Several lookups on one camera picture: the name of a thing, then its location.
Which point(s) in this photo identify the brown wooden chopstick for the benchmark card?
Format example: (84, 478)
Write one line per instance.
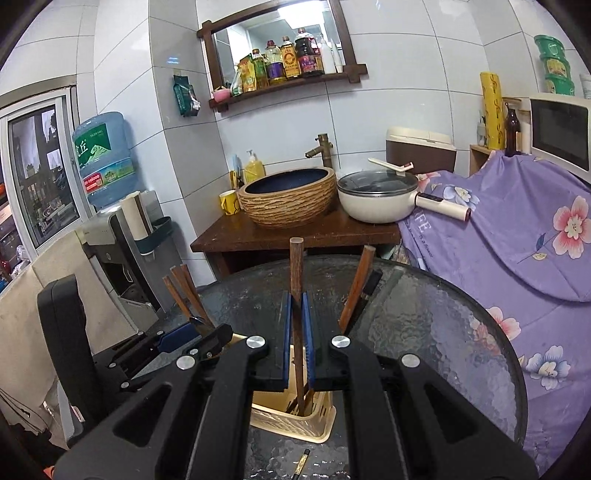
(296, 263)
(194, 295)
(359, 277)
(178, 297)

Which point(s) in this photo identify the brown white rice cooker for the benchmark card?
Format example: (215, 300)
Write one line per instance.
(425, 152)

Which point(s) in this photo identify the blue water jug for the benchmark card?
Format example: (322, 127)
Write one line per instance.
(104, 157)

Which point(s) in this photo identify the purple floral cloth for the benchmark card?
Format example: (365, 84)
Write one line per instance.
(508, 258)

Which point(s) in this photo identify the beige plastic utensil holder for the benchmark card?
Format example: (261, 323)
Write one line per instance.
(295, 427)

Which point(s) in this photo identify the orange label sauce bottle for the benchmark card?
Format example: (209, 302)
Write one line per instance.
(290, 59)

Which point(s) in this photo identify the bronze faucet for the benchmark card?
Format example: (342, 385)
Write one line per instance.
(325, 152)

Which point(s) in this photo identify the wooden framed mirror shelf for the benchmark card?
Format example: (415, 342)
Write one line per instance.
(355, 73)

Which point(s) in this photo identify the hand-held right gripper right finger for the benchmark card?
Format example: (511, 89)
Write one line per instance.
(308, 341)

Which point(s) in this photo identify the wooden crate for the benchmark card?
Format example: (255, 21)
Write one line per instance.
(478, 161)

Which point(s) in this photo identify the white ladle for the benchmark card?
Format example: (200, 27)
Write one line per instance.
(385, 165)

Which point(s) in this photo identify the yellow soap bottle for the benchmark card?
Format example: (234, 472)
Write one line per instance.
(254, 170)

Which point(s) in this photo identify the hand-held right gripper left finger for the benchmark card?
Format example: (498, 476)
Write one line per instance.
(287, 341)

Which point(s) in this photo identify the brown glass bottle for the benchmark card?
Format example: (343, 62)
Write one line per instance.
(512, 134)

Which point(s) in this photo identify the small clear bottle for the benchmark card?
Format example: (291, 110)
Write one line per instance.
(482, 133)

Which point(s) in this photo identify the grey water dispenser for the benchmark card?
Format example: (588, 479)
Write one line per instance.
(94, 233)

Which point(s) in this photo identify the yellow seasoning packet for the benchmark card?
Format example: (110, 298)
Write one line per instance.
(247, 74)

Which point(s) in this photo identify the green glass bottle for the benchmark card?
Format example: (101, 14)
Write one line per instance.
(260, 70)

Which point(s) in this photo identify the short yellow roll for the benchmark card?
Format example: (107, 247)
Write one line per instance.
(491, 110)

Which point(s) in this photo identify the purple label oil bottle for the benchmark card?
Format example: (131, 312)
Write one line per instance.
(275, 63)

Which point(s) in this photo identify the green packet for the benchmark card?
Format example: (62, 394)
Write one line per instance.
(184, 94)

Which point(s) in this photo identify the white plastic bottle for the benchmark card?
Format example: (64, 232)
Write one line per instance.
(328, 57)

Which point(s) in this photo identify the yellow cup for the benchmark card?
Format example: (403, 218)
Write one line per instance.
(228, 203)

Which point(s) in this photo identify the dark teal cup holder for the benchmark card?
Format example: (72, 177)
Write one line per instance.
(159, 235)

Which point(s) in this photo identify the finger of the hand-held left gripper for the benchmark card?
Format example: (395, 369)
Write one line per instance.
(207, 344)
(178, 337)

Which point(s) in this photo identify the white paper cup stack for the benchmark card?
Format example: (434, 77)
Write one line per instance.
(134, 217)

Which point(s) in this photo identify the dark wooden cabinet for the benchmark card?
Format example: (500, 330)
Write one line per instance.
(258, 237)

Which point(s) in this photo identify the dark soy sauce bottle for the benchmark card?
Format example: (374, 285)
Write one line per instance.
(308, 54)

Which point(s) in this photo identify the pink bowl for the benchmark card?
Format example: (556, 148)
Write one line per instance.
(220, 95)

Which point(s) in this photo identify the white microwave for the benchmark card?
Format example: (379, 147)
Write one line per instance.
(561, 129)

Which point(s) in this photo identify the woven pattern wash basin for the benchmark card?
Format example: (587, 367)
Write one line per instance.
(286, 205)

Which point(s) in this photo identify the white pot with lid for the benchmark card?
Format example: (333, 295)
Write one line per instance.
(374, 207)

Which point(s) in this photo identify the sliding window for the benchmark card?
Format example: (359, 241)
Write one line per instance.
(41, 175)

